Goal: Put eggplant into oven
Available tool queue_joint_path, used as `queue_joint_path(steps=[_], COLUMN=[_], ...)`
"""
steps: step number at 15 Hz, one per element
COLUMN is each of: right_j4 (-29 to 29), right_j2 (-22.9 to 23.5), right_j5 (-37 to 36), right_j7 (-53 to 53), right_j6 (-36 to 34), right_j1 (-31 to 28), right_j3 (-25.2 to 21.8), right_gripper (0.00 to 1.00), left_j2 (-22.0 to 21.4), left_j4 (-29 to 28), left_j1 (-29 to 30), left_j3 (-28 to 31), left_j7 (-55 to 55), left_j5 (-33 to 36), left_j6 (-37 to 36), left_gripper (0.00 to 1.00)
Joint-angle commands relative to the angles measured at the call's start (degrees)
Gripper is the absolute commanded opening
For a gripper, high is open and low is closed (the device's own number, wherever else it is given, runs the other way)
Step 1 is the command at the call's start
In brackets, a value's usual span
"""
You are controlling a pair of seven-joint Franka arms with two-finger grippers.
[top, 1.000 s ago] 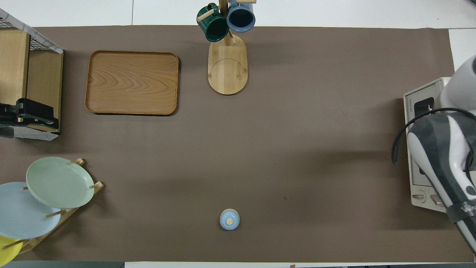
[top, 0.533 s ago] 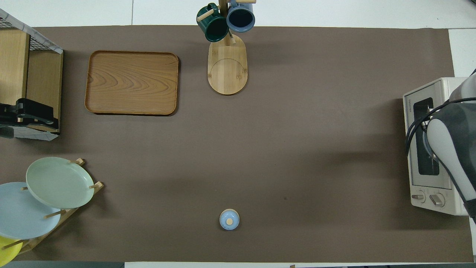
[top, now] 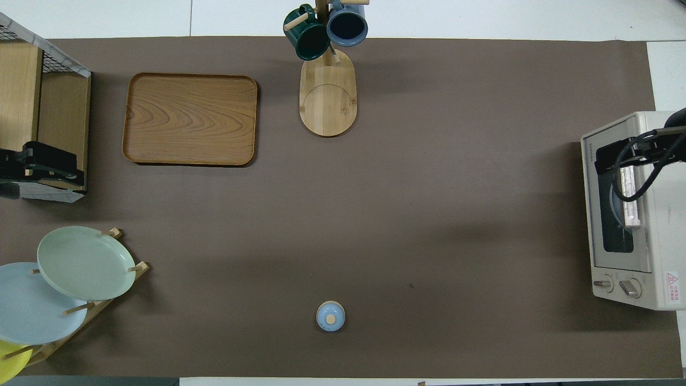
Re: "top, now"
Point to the brown table mat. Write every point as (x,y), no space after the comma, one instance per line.
(375,214)

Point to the blue ceramic mug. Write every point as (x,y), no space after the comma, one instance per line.
(347,27)

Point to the white toaster oven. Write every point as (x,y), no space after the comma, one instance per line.
(664,241)

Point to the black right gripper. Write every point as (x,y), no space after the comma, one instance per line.
(664,142)

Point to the wooden serving tray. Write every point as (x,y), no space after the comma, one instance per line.
(187,118)

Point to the light blue racked plate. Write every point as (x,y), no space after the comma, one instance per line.
(27,305)

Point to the wooden plate rack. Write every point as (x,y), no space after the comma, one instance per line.
(140,266)

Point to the pale green racked plate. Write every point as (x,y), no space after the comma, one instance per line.
(80,262)

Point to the wooden mug tree stand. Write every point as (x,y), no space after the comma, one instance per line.
(327,102)

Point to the yellow racked plate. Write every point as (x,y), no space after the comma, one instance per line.
(10,364)

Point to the dark green ceramic mug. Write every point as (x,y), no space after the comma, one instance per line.
(308,40)

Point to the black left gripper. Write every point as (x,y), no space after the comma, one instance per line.
(13,163)

